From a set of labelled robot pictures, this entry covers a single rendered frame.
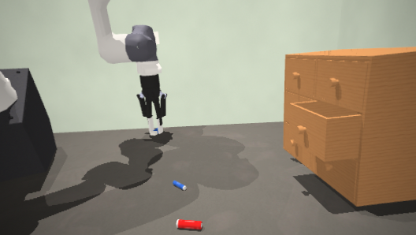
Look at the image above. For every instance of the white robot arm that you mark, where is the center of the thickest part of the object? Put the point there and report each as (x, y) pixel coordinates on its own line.
(139, 46)

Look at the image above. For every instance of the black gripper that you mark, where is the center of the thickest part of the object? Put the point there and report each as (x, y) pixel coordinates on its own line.
(151, 90)

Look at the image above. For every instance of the blue battery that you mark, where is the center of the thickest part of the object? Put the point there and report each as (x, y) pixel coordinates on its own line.
(179, 185)

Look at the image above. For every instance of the wooden chest of drawers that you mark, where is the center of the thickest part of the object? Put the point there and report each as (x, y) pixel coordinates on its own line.
(386, 169)

